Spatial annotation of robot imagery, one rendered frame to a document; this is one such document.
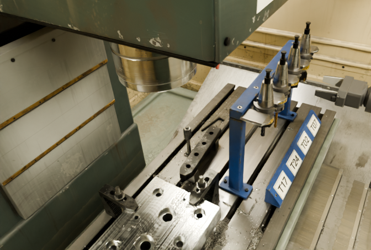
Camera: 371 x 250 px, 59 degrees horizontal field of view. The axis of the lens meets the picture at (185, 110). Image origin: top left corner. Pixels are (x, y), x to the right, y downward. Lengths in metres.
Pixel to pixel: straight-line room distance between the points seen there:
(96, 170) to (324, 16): 1.14
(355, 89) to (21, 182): 1.01
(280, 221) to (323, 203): 0.31
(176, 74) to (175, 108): 1.41
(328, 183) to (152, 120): 1.01
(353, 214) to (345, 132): 0.41
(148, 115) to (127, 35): 1.51
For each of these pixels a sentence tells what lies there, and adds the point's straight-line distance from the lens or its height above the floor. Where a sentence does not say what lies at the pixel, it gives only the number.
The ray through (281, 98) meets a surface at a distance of 0.95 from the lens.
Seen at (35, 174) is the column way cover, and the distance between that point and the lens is 1.13.
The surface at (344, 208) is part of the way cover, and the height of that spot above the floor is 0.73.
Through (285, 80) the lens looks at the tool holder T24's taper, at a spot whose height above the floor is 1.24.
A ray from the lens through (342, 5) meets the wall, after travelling 1.54.
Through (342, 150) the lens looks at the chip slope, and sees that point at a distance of 1.56.
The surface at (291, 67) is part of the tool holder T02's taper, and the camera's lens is 1.07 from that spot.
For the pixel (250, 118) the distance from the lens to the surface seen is 0.87.
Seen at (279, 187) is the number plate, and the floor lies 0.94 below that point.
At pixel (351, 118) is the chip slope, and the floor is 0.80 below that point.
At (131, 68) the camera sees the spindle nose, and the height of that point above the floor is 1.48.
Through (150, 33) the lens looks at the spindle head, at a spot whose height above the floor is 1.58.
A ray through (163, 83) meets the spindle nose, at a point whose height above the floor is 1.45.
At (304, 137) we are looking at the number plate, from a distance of 1.25.
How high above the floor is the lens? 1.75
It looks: 37 degrees down
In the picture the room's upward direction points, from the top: 5 degrees counter-clockwise
